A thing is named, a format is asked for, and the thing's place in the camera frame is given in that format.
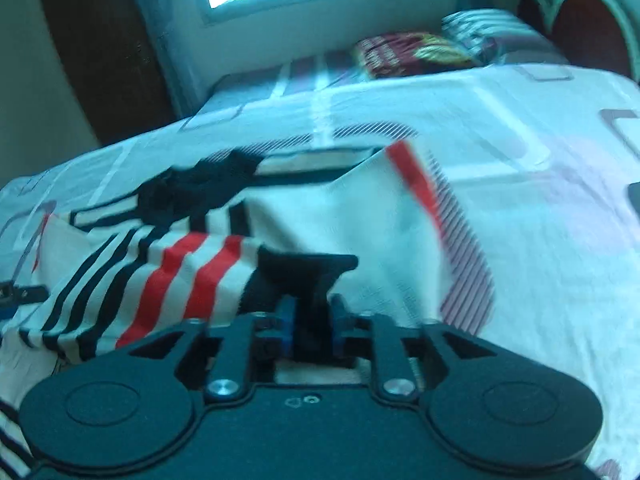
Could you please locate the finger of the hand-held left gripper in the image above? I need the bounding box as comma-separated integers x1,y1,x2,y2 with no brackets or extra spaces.
0,282,49,322

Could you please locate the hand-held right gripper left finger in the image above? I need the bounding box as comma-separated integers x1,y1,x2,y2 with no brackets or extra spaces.
127,296,301,404

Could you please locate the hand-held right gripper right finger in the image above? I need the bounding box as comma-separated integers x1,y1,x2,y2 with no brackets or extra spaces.
327,294,497,407

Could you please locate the striped knit sweater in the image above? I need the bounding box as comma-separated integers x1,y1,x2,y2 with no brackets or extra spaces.
0,142,447,480

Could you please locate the white patterned bed sheet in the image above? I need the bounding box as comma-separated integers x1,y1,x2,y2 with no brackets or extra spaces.
0,62,640,480

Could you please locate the purple striped bed sheet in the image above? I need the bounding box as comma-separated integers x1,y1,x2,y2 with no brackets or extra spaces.
195,35,571,126

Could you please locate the dark wooden door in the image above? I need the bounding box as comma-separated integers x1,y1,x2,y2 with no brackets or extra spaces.
34,0,177,147

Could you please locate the red folded blanket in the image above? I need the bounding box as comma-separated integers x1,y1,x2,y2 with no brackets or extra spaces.
352,31,483,81

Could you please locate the grey curtain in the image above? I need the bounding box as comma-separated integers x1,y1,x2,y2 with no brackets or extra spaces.
119,0,213,113

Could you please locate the striped pillow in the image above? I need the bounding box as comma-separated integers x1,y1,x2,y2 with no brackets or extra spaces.
441,8,546,63

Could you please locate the red heart-shaped headboard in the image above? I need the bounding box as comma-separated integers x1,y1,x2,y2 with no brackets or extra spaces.
515,0,640,82

